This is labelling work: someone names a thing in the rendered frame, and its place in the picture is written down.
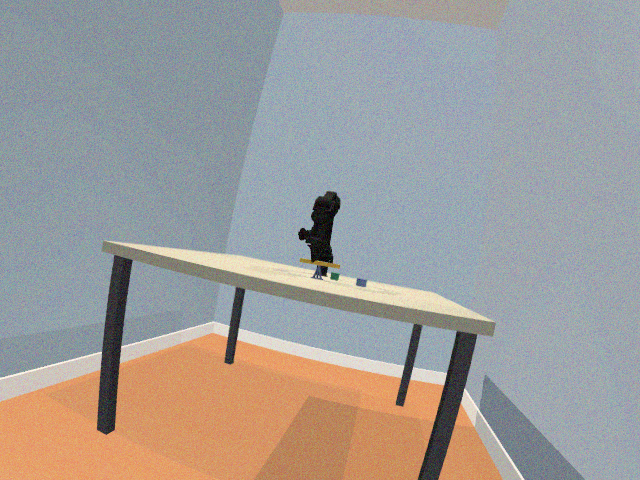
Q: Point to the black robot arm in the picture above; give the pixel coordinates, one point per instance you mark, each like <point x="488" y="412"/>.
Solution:
<point x="325" y="208"/>

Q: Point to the orange bar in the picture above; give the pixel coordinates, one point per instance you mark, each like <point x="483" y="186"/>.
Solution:
<point x="320" y="263"/>

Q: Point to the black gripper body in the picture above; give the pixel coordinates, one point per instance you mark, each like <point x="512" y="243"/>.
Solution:
<point x="318" y="238"/>

